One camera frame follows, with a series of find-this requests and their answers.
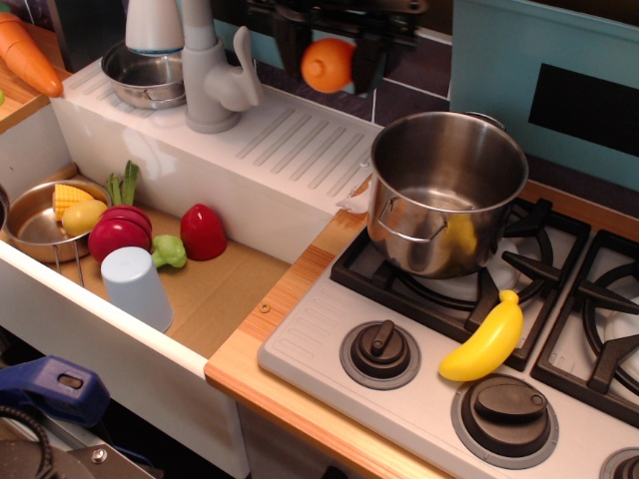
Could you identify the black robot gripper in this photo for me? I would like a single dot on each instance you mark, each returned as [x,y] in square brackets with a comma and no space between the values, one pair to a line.
[375,56]

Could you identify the small orange toy carrot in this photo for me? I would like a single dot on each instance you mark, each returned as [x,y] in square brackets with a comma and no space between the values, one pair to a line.
[326,65]

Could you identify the large stainless steel pot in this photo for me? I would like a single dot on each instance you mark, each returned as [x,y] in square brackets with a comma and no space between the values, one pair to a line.
[441,191]

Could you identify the small steel pot behind faucet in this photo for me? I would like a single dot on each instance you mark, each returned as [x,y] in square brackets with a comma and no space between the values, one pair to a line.
[145,82]

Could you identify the large orange toy carrot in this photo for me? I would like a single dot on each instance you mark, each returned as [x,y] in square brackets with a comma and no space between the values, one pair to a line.
[25,59]

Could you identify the grey toy faucet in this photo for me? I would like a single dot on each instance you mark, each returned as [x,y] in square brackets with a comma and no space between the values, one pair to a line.
[216,92]

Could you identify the white bottle with blue band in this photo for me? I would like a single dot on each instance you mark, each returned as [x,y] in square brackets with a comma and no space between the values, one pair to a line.
[153,27]

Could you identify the green toy broccoli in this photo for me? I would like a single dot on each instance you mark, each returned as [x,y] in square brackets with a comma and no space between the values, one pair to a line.
[168,250]

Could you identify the red toy radish with leaves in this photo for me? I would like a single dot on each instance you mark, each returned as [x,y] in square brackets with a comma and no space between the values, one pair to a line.
[122,224]

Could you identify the white toy sink basin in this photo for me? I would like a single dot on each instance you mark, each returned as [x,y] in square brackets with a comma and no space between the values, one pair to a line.
[275,179]

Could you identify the left black burner grate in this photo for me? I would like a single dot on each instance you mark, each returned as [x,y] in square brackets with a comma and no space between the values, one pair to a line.
[539,249]

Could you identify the black burner grate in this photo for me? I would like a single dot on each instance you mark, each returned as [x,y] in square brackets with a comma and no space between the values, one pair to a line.
[539,249]
[593,342]

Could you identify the yellow toy potato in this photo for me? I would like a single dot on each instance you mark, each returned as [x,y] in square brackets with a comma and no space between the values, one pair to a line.
[81,217]

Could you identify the yellow toy corn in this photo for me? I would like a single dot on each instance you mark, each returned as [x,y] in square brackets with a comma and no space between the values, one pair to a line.
[65,196]

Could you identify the light blue plastic cup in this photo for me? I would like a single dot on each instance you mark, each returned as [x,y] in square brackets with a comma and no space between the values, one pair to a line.
[133,284]

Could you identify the left black stove knob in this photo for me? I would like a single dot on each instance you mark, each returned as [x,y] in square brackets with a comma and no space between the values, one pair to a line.
[380,355]

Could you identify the black stove knob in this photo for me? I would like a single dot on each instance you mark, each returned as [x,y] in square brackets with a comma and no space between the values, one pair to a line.
[621,464]
[505,421]
[380,355]

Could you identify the yellow toy banana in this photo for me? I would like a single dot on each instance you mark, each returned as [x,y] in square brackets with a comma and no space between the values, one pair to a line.
[490,345]

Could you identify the small metal bowl in sink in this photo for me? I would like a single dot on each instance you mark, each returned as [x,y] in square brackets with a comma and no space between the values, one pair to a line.
[33,228]

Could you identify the grey toy stove top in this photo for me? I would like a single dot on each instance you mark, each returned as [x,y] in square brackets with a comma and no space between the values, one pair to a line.
[304,351]

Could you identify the right black burner grate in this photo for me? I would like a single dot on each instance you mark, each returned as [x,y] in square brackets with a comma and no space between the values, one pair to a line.
[593,342]

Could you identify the middle black stove knob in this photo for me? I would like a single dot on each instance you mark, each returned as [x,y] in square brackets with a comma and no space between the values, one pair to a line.
[505,421]

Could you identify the blue clamp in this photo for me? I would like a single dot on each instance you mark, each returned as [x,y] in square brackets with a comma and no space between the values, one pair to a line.
[57,387]

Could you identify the right black stove knob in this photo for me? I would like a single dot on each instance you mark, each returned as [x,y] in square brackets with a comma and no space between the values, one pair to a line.
[621,464]

